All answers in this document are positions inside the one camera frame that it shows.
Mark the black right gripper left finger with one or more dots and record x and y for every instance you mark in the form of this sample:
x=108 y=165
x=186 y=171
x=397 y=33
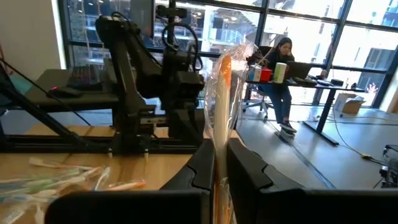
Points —
x=186 y=205

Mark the black computer mouse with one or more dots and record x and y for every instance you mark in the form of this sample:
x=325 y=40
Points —
x=65 y=92

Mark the dark side desk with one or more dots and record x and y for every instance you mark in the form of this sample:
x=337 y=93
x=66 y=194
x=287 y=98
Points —
x=77 y=102

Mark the brown cardboard box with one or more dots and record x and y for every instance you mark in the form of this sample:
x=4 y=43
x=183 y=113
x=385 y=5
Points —
x=353 y=107

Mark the black office desk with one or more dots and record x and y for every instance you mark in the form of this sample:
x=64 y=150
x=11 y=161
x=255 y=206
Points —
x=342 y=88

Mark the white blue box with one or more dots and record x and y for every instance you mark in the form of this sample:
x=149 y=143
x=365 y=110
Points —
x=254 y=74

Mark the black office chair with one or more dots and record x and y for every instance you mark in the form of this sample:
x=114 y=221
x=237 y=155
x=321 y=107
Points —
x=262 y=104

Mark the white green paper cup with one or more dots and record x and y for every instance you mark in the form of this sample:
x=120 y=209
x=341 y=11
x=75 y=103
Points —
x=280 y=73

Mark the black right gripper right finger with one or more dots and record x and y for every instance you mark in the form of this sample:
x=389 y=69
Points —
x=280 y=205

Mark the red box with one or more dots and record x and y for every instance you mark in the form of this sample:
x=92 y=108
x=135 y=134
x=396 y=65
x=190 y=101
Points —
x=265 y=75

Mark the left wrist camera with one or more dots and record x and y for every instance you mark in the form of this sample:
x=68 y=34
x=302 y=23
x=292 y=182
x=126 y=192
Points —
x=189 y=82

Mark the black laptop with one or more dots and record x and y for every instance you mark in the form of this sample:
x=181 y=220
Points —
x=298 y=70

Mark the black diagonal strut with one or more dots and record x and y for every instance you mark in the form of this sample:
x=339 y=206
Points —
x=34 y=109

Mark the black camera pole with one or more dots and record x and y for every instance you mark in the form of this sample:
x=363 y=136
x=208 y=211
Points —
x=171 y=31

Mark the backlit black keyboard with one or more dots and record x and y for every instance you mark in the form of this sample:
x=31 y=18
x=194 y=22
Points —
x=85 y=77

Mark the person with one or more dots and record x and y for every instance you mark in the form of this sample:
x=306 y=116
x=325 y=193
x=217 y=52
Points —
x=280 y=99

